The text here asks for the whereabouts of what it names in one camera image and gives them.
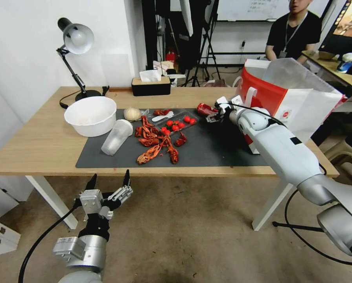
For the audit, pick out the white drawer cabinet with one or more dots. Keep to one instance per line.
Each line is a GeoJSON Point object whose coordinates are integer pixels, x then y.
{"type": "Point", "coordinates": [1, 230]}

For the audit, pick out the dark grey table mat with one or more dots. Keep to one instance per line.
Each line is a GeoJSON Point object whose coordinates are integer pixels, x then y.
{"type": "Point", "coordinates": [211, 147]}

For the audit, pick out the black desk lamp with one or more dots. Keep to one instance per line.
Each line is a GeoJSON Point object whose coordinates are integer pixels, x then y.
{"type": "Point", "coordinates": [77, 36]}

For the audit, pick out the red drink can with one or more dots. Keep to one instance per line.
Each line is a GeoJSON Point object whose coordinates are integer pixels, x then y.
{"type": "Point", "coordinates": [203, 109]}

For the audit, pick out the black tissue box wooden lid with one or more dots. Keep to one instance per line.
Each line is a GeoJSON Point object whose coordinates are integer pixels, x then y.
{"type": "Point", "coordinates": [150, 87]}

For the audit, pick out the wooden side table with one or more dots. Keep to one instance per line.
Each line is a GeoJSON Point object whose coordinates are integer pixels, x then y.
{"type": "Point", "coordinates": [329, 66]}

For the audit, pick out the red cherry tomato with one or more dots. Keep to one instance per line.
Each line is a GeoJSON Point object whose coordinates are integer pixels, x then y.
{"type": "Point", "coordinates": [187, 119]}
{"type": "Point", "coordinates": [175, 128]}
{"type": "Point", "coordinates": [170, 123]}
{"type": "Point", "coordinates": [192, 121]}
{"type": "Point", "coordinates": [165, 131]}
{"type": "Point", "coordinates": [181, 125]}

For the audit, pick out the blue and white cup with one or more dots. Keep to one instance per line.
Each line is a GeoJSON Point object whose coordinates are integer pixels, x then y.
{"type": "Point", "coordinates": [348, 62]}

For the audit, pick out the person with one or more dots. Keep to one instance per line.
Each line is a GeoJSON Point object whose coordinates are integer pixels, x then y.
{"type": "Point", "coordinates": [293, 32]}

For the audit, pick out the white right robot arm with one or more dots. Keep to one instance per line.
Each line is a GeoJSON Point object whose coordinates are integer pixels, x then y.
{"type": "Point", "coordinates": [282, 147]}

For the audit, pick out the black tripod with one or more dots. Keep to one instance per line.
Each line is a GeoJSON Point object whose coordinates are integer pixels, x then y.
{"type": "Point", "coordinates": [206, 44]}

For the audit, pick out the white plastic bowl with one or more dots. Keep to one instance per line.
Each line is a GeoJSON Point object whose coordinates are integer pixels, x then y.
{"type": "Point", "coordinates": [88, 118]}

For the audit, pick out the red crayfish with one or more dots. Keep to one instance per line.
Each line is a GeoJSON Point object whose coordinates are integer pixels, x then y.
{"type": "Point", "coordinates": [161, 112]}
{"type": "Point", "coordinates": [147, 155]}
{"type": "Point", "coordinates": [180, 141]}
{"type": "Point", "coordinates": [146, 128]}
{"type": "Point", "coordinates": [152, 141]}
{"type": "Point", "coordinates": [173, 154]}

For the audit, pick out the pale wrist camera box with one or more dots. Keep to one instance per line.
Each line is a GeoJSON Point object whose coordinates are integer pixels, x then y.
{"type": "Point", "coordinates": [223, 101]}
{"type": "Point", "coordinates": [91, 202]}

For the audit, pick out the small black stand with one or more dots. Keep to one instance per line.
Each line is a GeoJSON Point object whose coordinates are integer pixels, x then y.
{"type": "Point", "coordinates": [105, 90]}

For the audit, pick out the black framed display screen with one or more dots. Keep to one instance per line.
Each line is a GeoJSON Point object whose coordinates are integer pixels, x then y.
{"type": "Point", "coordinates": [347, 26]}

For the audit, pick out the white plastic spoon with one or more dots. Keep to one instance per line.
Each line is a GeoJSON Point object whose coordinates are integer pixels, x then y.
{"type": "Point", "coordinates": [159, 118]}

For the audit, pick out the bun in clear plastic bag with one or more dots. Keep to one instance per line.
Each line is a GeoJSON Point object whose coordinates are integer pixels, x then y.
{"type": "Point", "coordinates": [132, 114]}

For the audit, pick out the brown bowl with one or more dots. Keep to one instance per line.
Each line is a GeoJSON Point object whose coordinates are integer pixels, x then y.
{"type": "Point", "coordinates": [326, 55]}

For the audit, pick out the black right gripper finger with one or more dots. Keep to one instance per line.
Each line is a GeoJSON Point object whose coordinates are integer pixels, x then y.
{"type": "Point", "coordinates": [216, 106]}
{"type": "Point", "coordinates": [212, 118]}

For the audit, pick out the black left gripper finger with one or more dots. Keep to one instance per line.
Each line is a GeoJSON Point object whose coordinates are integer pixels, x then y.
{"type": "Point", "coordinates": [125, 190]}
{"type": "Point", "coordinates": [92, 183]}

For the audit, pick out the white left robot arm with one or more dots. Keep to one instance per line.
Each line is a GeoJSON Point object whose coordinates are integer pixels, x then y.
{"type": "Point", "coordinates": [84, 253]}

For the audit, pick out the wooden table with white legs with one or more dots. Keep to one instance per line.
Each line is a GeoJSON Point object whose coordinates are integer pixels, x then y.
{"type": "Point", "coordinates": [46, 141]}

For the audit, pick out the whiteboard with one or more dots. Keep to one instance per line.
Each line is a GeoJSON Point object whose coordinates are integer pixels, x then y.
{"type": "Point", "coordinates": [243, 9]}

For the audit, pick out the clear plastic cup with lid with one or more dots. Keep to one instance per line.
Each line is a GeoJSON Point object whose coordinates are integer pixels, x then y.
{"type": "Point", "coordinates": [116, 137]}

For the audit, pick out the beige plastic stool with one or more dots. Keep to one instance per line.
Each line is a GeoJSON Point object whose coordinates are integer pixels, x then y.
{"type": "Point", "coordinates": [347, 159]}

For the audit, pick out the clear disposable takeout box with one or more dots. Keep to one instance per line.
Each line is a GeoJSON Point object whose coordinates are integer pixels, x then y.
{"type": "Point", "coordinates": [180, 116]}

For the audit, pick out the white and red delivery bag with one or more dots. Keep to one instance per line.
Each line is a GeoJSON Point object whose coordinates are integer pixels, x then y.
{"type": "Point", "coordinates": [305, 103]}

